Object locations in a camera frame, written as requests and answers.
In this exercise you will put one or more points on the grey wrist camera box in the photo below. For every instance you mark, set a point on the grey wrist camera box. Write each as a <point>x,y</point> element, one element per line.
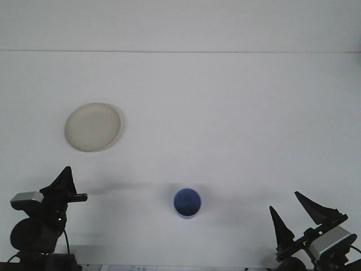
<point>26,199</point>
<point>330,240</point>

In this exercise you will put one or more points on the pale blue cup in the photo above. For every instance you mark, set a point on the pale blue cup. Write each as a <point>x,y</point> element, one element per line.
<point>186,203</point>

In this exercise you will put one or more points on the pale round plate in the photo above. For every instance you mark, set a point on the pale round plate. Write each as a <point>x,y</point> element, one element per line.
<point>93,127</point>

